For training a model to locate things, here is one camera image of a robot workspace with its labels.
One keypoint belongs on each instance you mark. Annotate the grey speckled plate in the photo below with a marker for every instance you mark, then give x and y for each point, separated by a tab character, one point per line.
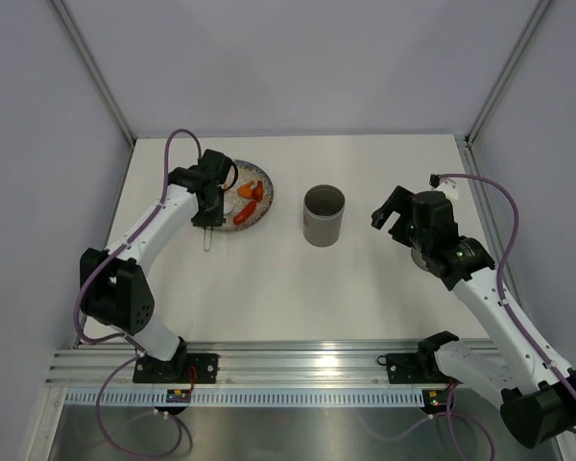
233	203

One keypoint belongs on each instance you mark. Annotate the orange carrot piece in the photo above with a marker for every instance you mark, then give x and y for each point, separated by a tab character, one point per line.
245	190

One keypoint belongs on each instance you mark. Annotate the grey lid with orange strap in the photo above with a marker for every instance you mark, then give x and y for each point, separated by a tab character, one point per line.
419	260

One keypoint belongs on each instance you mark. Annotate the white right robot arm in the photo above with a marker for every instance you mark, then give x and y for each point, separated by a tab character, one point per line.
535	390

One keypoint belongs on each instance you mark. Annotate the aluminium front rail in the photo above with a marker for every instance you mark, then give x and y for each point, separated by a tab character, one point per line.
290	364

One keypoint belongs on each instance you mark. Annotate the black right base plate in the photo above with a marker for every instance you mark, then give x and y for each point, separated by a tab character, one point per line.
404	368

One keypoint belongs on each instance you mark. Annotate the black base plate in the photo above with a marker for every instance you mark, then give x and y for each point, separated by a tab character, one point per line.
184	368
404	368

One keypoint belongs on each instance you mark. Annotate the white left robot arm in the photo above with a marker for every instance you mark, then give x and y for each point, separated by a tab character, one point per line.
114	288

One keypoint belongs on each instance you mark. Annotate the right aluminium frame post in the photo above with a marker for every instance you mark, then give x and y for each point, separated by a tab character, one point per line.
509	68

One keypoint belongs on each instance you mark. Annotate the left aluminium frame post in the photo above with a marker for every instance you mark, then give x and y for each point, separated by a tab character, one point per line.
76	38

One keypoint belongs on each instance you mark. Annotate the pink handled metal tongs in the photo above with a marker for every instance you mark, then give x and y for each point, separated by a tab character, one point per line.
208	239

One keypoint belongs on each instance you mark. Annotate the red sausage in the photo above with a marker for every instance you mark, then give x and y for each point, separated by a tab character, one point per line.
240	218

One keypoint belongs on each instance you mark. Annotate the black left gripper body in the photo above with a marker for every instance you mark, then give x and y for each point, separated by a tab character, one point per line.
211	215

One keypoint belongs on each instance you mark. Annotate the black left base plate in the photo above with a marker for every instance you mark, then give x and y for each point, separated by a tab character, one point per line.
184	368

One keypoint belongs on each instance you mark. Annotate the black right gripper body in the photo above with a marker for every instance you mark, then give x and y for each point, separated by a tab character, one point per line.
418	237

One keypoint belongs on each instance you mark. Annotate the grey cylindrical lunch box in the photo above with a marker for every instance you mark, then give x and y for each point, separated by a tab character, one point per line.
323	208

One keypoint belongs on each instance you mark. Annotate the orange chicken drumstick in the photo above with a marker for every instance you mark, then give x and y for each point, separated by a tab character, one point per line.
257	193

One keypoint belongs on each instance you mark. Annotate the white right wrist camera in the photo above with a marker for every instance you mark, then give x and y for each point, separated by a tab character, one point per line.
445	185

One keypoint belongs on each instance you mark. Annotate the aluminium frame post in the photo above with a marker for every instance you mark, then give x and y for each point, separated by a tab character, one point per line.
509	68
76	38

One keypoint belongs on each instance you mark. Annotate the white perforated cable duct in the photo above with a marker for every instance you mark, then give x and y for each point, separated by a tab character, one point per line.
263	398

